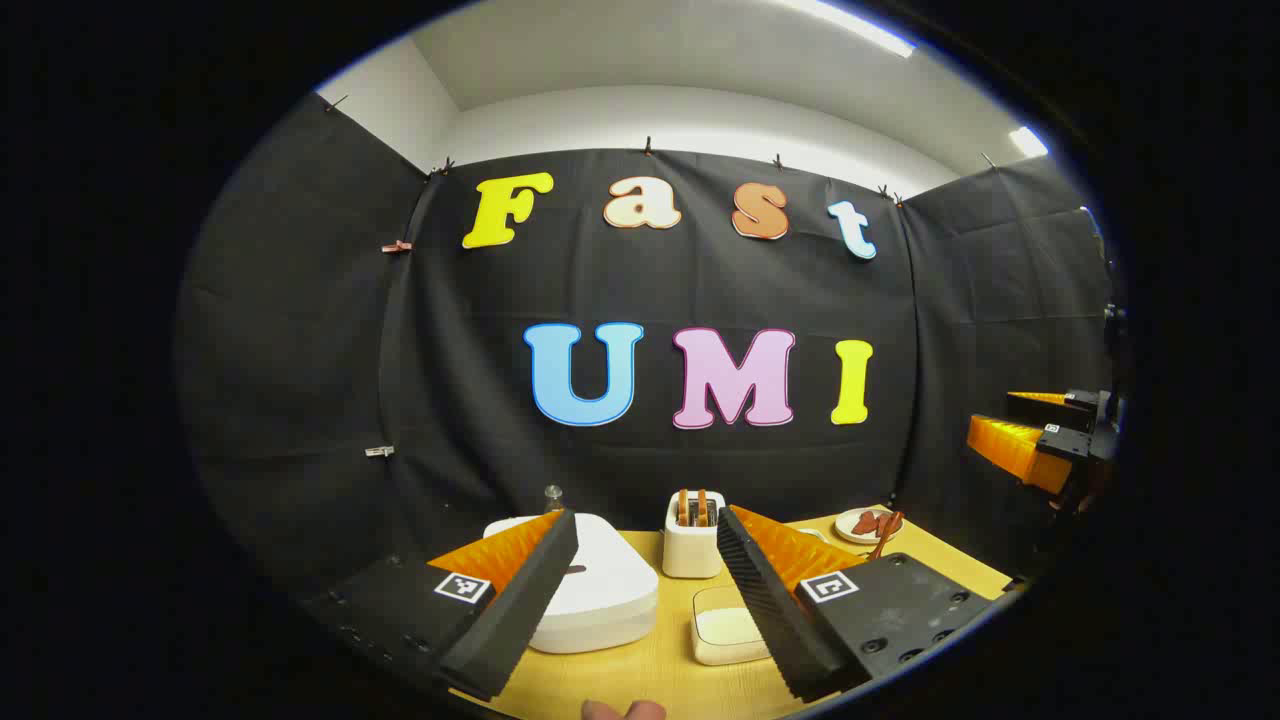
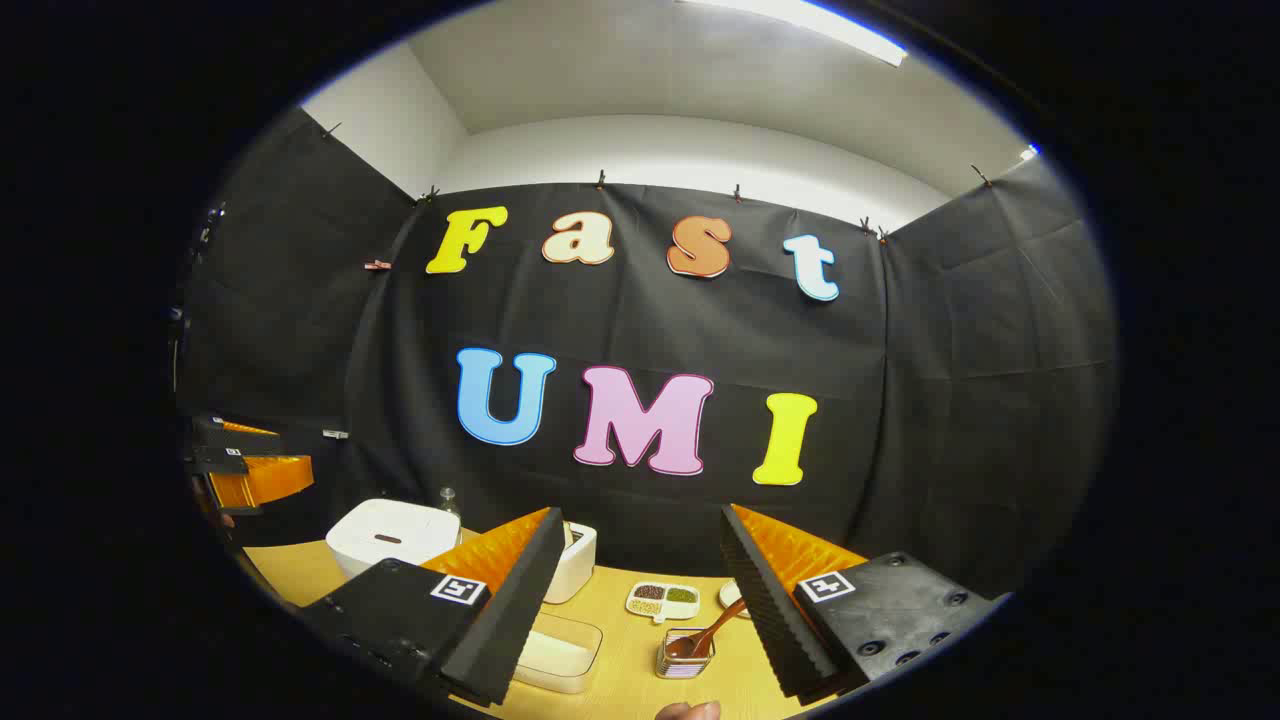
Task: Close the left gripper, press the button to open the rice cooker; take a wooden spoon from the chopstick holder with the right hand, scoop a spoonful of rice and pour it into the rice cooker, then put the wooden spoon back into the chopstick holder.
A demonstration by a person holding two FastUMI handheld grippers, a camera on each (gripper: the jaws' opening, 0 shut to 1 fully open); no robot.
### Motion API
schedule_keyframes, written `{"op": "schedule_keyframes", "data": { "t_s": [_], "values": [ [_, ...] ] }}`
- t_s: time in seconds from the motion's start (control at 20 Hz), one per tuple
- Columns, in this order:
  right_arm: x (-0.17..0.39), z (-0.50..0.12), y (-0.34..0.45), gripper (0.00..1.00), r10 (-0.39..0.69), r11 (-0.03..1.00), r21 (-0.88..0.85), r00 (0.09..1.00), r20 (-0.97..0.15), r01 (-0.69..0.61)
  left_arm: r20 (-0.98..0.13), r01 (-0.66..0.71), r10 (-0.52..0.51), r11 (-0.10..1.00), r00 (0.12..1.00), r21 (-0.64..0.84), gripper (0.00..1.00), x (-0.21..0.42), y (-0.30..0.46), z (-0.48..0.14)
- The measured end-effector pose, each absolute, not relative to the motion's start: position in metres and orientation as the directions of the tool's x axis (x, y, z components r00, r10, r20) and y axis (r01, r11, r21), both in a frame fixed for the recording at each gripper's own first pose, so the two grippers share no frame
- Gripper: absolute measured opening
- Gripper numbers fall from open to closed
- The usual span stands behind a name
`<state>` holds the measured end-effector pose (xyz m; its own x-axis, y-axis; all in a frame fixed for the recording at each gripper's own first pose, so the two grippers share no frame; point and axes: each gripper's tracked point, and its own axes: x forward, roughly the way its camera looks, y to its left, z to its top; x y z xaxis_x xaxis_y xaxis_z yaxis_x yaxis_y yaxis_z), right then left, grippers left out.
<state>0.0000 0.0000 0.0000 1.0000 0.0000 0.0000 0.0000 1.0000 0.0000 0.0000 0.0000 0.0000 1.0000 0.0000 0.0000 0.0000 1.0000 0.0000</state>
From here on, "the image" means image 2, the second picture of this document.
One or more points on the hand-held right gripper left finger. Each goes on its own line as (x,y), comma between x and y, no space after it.
(520,600)

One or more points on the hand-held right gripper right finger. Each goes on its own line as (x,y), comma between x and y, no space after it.
(770,610)

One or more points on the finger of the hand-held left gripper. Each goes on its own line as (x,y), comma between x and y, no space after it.
(265,480)
(245,428)

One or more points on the white rice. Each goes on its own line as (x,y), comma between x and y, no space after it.
(550,652)

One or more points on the brown wooden spoon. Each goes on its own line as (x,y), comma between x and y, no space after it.
(705,635)

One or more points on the white rice cooker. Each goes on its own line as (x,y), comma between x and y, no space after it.
(390,530)

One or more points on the clear plastic rice box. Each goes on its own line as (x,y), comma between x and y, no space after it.
(590,650)

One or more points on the white round plate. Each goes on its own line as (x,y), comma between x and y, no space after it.
(730,595)

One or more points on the white toaster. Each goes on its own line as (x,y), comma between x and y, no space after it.
(578,570)

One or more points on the green beans pile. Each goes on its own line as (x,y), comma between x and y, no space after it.
(682,595)

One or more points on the white divided dish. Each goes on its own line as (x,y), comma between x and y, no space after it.
(662,612)

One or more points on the small glass bottle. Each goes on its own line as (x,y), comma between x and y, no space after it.
(450,503)

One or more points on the brown beans pile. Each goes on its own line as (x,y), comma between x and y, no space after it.
(649,592)

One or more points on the yellow beans pile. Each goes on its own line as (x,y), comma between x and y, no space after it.
(645,607)

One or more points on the black backdrop cloth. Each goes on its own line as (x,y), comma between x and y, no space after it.
(640,320)

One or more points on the long ceiling light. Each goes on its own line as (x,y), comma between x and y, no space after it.
(800,20)

